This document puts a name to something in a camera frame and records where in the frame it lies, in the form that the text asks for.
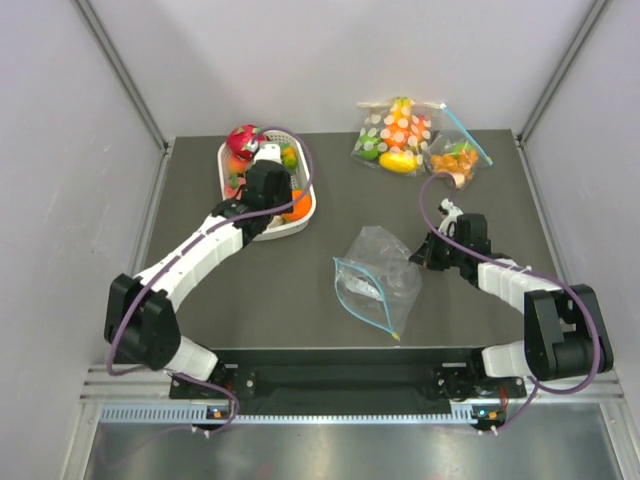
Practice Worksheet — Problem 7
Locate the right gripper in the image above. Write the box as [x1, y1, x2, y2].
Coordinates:
[410, 226, 467, 271]

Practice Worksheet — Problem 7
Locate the red fake dragon fruit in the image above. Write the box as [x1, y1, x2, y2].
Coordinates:
[226, 124, 267, 160]

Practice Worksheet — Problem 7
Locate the clear blue zip bag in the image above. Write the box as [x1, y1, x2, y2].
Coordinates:
[334, 226, 422, 340]

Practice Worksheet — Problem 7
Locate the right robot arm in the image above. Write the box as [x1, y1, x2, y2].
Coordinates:
[410, 201, 614, 396]

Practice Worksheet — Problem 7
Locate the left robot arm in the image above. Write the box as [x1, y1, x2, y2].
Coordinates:
[104, 160, 293, 397]

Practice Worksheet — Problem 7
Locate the orange fake tangerine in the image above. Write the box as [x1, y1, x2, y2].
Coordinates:
[282, 189, 313, 223]

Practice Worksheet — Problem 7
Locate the red fake peach in basket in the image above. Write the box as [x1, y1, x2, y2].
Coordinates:
[227, 154, 251, 175]

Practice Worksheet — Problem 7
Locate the green yellow fake lime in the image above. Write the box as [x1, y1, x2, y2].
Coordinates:
[280, 145, 298, 171]

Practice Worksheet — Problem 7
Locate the small bag of orange pieces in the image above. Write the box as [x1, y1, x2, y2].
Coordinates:
[428, 103, 493, 189]

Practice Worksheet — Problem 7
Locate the polka dot fruit bag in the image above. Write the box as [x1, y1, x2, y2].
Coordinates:
[351, 96, 444, 176]

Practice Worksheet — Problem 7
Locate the white plastic basket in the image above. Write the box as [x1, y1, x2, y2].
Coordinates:
[217, 128, 317, 241]

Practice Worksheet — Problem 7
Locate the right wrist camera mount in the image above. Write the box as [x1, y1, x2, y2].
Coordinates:
[438, 198, 463, 238]

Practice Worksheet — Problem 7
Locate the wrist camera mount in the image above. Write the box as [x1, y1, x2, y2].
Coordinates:
[438, 198, 463, 238]
[253, 142, 282, 164]

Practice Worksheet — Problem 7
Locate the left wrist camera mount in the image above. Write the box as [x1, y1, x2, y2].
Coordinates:
[253, 142, 282, 164]

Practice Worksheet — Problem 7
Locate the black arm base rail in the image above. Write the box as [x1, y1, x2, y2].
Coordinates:
[164, 347, 531, 416]

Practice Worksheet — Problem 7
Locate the grey cable duct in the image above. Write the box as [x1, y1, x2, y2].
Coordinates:
[99, 403, 499, 425]

